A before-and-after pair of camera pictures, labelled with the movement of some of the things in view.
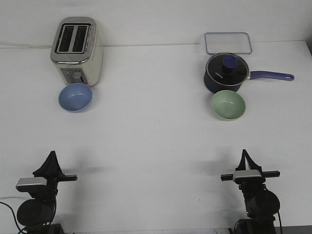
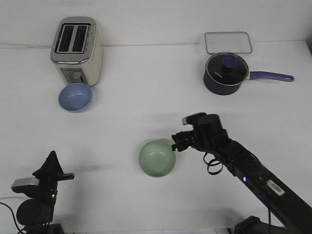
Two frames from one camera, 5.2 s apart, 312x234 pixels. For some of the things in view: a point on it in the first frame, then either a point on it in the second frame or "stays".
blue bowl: (75, 97) stays
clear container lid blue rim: (234, 43) stays
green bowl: (227, 105) → (157, 158)
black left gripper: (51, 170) stays
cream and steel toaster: (77, 50) stays
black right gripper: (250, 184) → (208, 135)
